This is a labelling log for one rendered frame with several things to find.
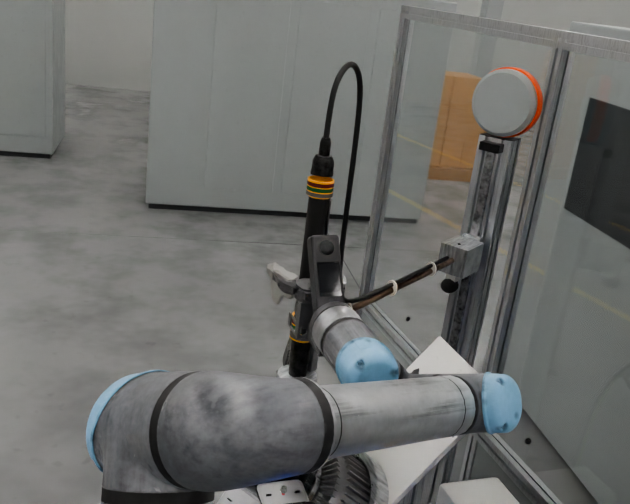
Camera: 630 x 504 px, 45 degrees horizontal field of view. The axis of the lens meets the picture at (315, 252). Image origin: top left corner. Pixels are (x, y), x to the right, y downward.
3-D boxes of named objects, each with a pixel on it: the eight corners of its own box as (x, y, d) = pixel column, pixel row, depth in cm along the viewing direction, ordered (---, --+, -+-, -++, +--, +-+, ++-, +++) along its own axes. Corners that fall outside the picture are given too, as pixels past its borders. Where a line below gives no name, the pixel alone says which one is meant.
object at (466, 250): (454, 263, 186) (460, 230, 184) (480, 272, 183) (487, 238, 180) (435, 273, 178) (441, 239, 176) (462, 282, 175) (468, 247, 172)
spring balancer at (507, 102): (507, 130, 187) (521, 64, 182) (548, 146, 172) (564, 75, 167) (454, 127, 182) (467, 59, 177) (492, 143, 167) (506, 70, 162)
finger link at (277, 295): (252, 293, 127) (285, 315, 121) (255, 261, 125) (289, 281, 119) (266, 290, 129) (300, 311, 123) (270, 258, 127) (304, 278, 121)
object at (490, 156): (439, 373, 198) (485, 139, 177) (456, 380, 195) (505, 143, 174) (434, 377, 195) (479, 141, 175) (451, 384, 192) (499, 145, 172)
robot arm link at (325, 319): (323, 317, 105) (377, 315, 108) (313, 303, 109) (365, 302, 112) (317, 364, 108) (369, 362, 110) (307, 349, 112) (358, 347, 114)
